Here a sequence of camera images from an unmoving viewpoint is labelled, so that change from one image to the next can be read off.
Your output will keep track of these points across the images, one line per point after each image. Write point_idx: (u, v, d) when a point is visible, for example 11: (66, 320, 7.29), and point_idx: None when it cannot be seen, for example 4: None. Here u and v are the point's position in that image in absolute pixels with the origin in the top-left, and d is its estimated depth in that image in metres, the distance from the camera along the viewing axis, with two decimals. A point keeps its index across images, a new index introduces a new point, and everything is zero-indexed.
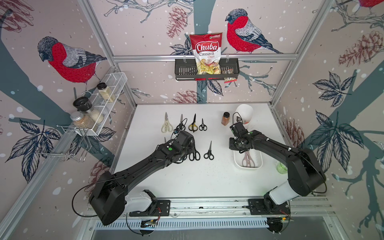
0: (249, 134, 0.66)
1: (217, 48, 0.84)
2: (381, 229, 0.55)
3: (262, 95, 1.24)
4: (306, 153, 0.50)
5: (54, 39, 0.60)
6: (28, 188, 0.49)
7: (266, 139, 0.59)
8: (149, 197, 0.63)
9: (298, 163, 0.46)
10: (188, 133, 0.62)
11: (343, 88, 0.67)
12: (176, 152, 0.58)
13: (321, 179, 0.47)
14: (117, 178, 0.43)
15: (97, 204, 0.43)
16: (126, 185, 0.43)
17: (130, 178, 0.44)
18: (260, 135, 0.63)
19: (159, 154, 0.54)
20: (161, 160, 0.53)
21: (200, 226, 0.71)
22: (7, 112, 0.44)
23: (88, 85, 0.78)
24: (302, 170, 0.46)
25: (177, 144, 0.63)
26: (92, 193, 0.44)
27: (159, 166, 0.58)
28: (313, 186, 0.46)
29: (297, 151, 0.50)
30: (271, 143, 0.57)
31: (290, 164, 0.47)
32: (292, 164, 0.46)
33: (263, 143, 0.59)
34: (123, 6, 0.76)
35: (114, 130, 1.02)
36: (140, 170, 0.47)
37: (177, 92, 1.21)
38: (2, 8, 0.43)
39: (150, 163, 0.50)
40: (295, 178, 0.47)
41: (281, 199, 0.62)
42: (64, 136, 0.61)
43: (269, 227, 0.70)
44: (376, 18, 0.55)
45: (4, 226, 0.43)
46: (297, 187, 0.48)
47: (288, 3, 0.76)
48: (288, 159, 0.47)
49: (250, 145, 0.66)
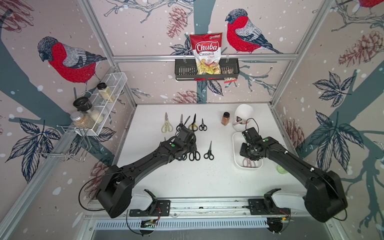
0: (264, 141, 0.61)
1: (217, 48, 0.84)
2: (381, 229, 0.55)
3: (262, 95, 1.24)
4: (329, 176, 0.45)
5: (54, 39, 0.60)
6: (28, 189, 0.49)
7: (284, 151, 0.54)
8: (149, 196, 0.63)
9: (321, 189, 0.42)
10: (188, 130, 0.63)
11: (343, 88, 0.67)
12: (178, 148, 0.60)
13: (341, 205, 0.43)
14: (125, 171, 0.44)
15: (103, 198, 0.43)
16: (133, 177, 0.44)
17: (137, 171, 0.45)
18: (276, 146, 0.58)
19: (162, 150, 0.56)
20: (165, 155, 0.55)
21: (200, 226, 0.71)
22: (7, 112, 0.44)
23: (88, 85, 0.78)
24: (325, 195, 0.42)
25: (179, 140, 0.65)
26: (100, 186, 0.45)
27: (163, 161, 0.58)
28: (333, 213, 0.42)
29: (320, 174, 0.45)
30: (290, 158, 0.51)
31: (311, 187, 0.43)
32: (315, 189, 0.42)
33: (279, 155, 0.55)
34: (123, 6, 0.76)
35: (114, 130, 1.02)
36: (146, 163, 0.49)
37: (177, 92, 1.21)
38: (2, 8, 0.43)
39: (155, 157, 0.52)
40: (316, 202, 0.43)
41: (283, 203, 0.61)
42: (64, 136, 0.61)
43: (269, 227, 0.70)
44: (376, 18, 0.55)
45: (4, 227, 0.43)
46: (316, 210, 0.44)
47: (288, 3, 0.76)
48: (310, 182, 0.43)
49: (264, 153, 0.61)
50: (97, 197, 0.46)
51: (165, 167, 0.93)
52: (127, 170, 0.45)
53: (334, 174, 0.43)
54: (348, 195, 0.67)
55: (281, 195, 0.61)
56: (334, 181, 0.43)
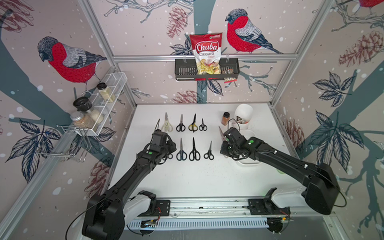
0: (249, 143, 0.59)
1: (217, 48, 0.84)
2: (381, 229, 0.55)
3: (262, 95, 1.24)
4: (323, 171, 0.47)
5: (54, 39, 0.60)
6: (28, 188, 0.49)
7: (274, 151, 0.53)
8: (147, 197, 0.63)
9: (322, 187, 0.41)
10: (161, 133, 0.63)
11: (344, 88, 0.67)
12: (157, 153, 0.60)
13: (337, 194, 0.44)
14: (109, 196, 0.42)
15: (95, 231, 0.40)
16: (119, 198, 0.42)
17: (121, 190, 0.44)
18: (265, 147, 0.55)
19: (141, 161, 0.55)
20: (146, 165, 0.54)
21: (200, 225, 0.71)
22: (7, 112, 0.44)
23: (88, 85, 0.78)
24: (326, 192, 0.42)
25: (155, 146, 0.65)
26: (85, 221, 0.41)
27: (145, 172, 0.55)
28: (334, 204, 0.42)
29: (314, 170, 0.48)
30: (280, 157, 0.51)
31: (311, 184, 0.43)
32: (315, 186, 0.42)
33: (271, 157, 0.53)
34: (123, 6, 0.76)
35: (114, 130, 1.02)
36: (128, 181, 0.47)
37: (177, 92, 1.21)
38: (2, 8, 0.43)
39: (136, 172, 0.50)
40: (317, 198, 0.44)
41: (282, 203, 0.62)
42: (64, 136, 0.61)
43: (269, 227, 0.70)
44: (376, 18, 0.55)
45: (4, 226, 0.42)
46: (316, 205, 0.46)
47: (288, 3, 0.76)
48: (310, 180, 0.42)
49: (253, 155, 0.58)
50: (85, 234, 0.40)
51: (165, 167, 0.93)
52: (111, 193, 0.43)
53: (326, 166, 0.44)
54: (348, 195, 0.67)
55: (280, 196, 0.61)
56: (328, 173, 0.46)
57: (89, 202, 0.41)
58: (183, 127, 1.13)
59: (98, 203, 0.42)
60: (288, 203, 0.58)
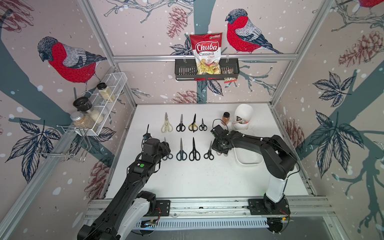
0: (228, 133, 0.72)
1: (217, 48, 0.84)
2: (381, 229, 0.55)
3: (262, 95, 1.24)
4: (275, 140, 0.56)
5: (54, 39, 0.60)
6: (28, 188, 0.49)
7: (242, 135, 0.65)
8: (145, 201, 0.62)
9: (269, 149, 0.51)
10: (152, 142, 0.59)
11: (344, 88, 0.67)
12: (149, 165, 0.57)
13: (292, 159, 0.52)
14: (99, 226, 0.41)
15: None
16: (111, 226, 0.40)
17: (112, 218, 0.42)
18: (237, 132, 0.70)
19: (133, 177, 0.52)
20: (138, 181, 0.51)
21: (200, 225, 0.71)
22: (7, 112, 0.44)
23: (88, 85, 0.78)
24: (275, 156, 0.51)
25: (147, 157, 0.61)
26: None
27: (138, 189, 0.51)
28: (287, 167, 0.51)
29: (268, 140, 0.55)
30: (244, 136, 0.64)
31: (263, 151, 0.52)
32: (265, 151, 0.51)
33: (239, 139, 0.65)
34: (123, 6, 0.76)
35: (114, 130, 1.01)
36: (120, 203, 0.45)
37: (177, 92, 1.21)
38: (2, 8, 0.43)
39: (127, 191, 0.48)
40: (271, 163, 0.52)
41: (276, 196, 0.63)
42: (64, 136, 0.61)
43: (269, 227, 0.70)
44: (376, 18, 0.55)
45: (4, 226, 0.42)
46: (273, 170, 0.53)
47: (288, 3, 0.76)
48: (261, 147, 0.52)
49: (231, 144, 0.71)
50: None
51: (165, 167, 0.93)
52: (100, 222, 0.41)
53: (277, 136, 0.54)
54: (348, 195, 0.67)
55: (273, 191, 0.63)
56: (278, 142, 0.53)
57: (79, 234, 0.39)
58: (183, 126, 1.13)
59: (89, 235, 0.42)
60: (279, 194, 0.62)
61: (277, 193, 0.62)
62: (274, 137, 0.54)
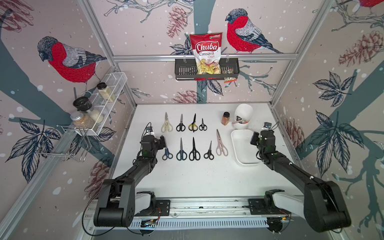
0: (274, 154, 0.65)
1: (217, 48, 0.84)
2: (381, 229, 0.55)
3: (262, 95, 1.24)
4: (329, 187, 0.46)
5: (54, 39, 0.60)
6: (28, 188, 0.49)
7: (289, 163, 0.56)
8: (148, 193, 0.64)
9: (316, 193, 0.43)
10: (148, 138, 0.68)
11: (343, 87, 0.67)
12: (152, 157, 0.66)
13: (341, 218, 0.41)
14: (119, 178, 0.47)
15: (109, 211, 0.41)
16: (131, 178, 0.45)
17: (131, 175, 0.48)
18: (284, 158, 0.60)
19: (140, 162, 0.59)
20: (146, 163, 0.60)
21: (199, 225, 0.71)
22: (7, 112, 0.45)
23: (87, 85, 0.78)
24: (320, 203, 0.42)
25: (147, 152, 0.71)
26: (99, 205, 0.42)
27: (146, 171, 0.61)
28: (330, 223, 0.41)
29: (319, 182, 0.46)
30: (293, 168, 0.54)
31: (307, 192, 0.44)
32: (309, 193, 0.44)
33: (284, 166, 0.57)
34: (122, 6, 0.76)
35: (114, 130, 1.01)
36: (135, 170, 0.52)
37: (177, 92, 1.21)
38: (2, 8, 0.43)
39: (138, 167, 0.55)
40: (311, 209, 0.44)
41: (281, 204, 0.62)
42: (64, 136, 0.61)
43: (269, 227, 0.71)
44: (376, 18, 0.55)
45: (4, 226, 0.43)
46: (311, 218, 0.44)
47: (288, 3, 0.76)
48: (306, 186, 0.45)
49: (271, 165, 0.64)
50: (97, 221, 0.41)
51: (165, 167, 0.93)
52: (121, 177, 0.47)
53: (334, 184, 0.44)
54: (348, 195, 0.67)
55: (282, 197, 0.60)
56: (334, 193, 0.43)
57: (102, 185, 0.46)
58: (183, 126, 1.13)
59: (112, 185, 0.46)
60: (285, 207, 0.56)
61: (285, 208, 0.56)
62: (329, 184, 0.44)
